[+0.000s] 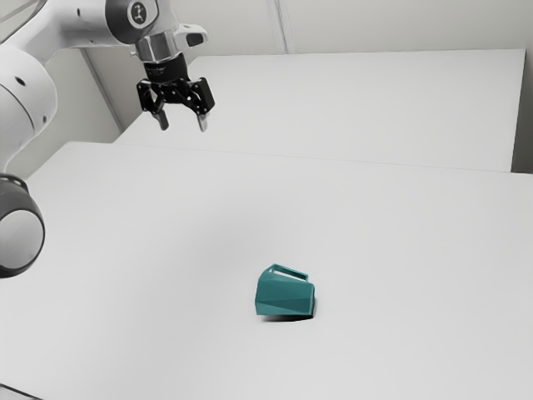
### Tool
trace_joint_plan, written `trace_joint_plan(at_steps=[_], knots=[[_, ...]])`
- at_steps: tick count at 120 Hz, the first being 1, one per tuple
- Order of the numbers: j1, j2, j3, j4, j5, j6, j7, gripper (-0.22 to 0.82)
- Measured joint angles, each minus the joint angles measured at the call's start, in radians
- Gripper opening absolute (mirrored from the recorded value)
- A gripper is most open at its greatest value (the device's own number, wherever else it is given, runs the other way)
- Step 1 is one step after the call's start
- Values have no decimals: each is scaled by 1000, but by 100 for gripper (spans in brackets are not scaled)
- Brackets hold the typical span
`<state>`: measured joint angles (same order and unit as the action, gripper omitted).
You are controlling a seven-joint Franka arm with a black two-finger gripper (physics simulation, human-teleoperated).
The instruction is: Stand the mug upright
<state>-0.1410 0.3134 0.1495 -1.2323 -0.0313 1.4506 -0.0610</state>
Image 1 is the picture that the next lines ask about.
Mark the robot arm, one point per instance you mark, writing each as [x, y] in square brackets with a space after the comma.
[25, 83]

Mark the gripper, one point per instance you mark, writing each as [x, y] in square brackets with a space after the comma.
[164, 75]

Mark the teal faceted mug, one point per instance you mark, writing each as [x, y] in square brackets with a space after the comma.
[283, 296]

